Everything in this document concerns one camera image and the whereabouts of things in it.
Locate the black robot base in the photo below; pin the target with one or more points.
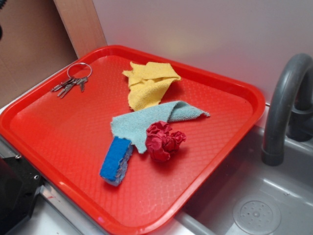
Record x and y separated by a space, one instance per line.
20 184

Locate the crumpled red paper ball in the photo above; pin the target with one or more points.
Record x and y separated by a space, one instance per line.
161 143

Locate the light blue cloth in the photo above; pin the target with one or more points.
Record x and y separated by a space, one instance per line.
132 126

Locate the yellow cloth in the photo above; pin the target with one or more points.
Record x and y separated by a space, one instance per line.
148 83

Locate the blue sponge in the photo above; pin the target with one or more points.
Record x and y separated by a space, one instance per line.
115 164

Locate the silver key bunch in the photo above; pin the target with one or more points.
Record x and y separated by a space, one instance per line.
66 86

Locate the red plastic tray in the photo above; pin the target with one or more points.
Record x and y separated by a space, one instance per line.
67 139

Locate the grey sink basin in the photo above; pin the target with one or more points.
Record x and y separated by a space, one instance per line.
244 196

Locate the wooden board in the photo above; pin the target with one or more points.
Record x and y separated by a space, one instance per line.
82 25

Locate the grey faucet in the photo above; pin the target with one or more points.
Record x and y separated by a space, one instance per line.
290 113

